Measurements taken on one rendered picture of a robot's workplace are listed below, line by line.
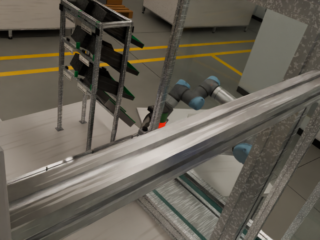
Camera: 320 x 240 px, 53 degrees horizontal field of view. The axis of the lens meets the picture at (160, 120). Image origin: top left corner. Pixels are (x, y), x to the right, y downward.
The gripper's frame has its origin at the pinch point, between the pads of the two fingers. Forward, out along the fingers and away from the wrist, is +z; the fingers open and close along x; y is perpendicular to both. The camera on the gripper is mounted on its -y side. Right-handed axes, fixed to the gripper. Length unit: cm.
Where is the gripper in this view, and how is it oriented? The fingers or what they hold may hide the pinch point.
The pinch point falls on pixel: (144, 132)
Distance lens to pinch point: 173.5
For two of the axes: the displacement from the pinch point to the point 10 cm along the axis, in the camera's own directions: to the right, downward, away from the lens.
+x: -6.6, -5.3, 5.3
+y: 4.2, 3.3, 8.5
